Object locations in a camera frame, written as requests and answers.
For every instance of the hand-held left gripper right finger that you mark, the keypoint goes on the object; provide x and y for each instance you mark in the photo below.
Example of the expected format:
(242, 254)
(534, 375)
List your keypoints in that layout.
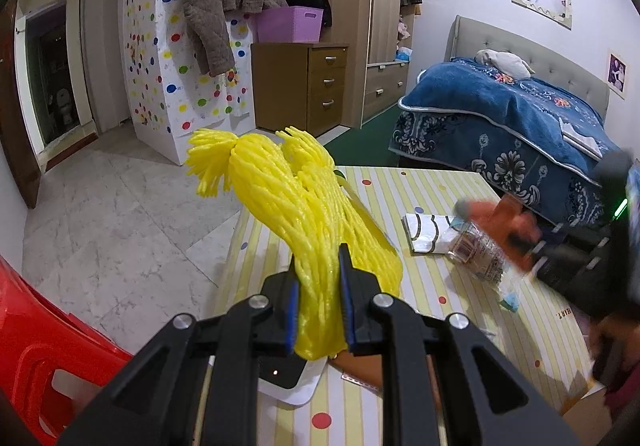
(348, 316)

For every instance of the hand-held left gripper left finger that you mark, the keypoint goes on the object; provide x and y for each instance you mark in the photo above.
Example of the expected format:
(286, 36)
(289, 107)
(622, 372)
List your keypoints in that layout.
(292, 316)

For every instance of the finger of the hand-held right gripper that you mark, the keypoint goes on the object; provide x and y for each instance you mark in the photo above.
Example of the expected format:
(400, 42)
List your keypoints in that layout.
(550, 248)

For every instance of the red paper packet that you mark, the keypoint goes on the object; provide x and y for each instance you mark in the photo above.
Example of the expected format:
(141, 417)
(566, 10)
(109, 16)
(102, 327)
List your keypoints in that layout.
(510, 226)

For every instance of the clear plastic bottle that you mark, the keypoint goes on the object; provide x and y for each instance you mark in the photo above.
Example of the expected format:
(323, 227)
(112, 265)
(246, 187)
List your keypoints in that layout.
(480, 251)

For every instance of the yellow foam net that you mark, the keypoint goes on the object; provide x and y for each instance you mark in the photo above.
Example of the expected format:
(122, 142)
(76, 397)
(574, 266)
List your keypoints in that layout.
(310, 206)

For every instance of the white gold-striped packet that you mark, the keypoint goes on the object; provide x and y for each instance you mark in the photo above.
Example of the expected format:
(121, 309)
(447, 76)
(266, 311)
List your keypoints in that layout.
(425, 233)

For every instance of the white pocket device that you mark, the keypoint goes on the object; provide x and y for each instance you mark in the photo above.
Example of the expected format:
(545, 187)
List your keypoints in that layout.
(300, 386)

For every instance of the folded white cloth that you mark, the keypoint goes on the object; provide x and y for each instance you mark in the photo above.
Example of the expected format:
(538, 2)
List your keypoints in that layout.
(582, 141)

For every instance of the yellow striped tablecloth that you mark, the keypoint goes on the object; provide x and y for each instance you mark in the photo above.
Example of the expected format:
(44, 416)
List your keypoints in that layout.
(400, 191)

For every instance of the cardboard box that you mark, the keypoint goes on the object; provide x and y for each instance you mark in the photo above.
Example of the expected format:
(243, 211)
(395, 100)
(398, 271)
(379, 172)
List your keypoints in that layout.
(585, 421)

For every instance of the blue floral blanket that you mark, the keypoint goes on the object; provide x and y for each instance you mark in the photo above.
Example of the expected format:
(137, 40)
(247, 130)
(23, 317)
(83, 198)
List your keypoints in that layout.
(475, 96)

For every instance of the green floor mat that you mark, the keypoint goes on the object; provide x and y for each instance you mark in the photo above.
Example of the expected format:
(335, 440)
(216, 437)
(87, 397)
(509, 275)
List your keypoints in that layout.
(365, 136)

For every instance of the white plush toy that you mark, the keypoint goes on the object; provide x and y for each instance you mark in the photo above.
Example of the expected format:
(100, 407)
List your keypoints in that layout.
(505, 62)

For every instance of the grey upholstered bed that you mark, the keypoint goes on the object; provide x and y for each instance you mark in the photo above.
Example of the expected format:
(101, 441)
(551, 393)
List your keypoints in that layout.
(480, 33)

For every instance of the wooden drawer cabinet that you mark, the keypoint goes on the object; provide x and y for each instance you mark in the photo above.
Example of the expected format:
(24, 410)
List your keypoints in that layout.
(280, 86)

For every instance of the blue white shelf item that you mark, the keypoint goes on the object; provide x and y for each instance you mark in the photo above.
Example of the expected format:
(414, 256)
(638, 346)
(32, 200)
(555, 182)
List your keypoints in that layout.
(405, 53)

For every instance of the red plastic stool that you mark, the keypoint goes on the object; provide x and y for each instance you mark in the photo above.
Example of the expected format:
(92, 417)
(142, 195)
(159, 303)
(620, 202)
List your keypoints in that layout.
(40, 341)

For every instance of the white dotted cabinet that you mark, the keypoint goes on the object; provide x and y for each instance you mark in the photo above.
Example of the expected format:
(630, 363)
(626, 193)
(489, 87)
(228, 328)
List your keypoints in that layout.
(150, 76)

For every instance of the purple plastic basket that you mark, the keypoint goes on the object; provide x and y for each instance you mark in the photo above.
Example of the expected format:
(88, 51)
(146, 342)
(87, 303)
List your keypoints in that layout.
(290, 25)

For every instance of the wooden wardrobe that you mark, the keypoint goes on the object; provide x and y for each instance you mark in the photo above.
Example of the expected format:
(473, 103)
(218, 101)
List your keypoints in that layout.
(385, 1)

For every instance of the brown wooden door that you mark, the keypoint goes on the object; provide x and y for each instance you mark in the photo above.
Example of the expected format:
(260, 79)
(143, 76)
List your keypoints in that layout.
(15, 126)

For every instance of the small wall picture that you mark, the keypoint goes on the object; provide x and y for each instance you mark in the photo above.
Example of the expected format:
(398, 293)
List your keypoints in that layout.
(617, 75)

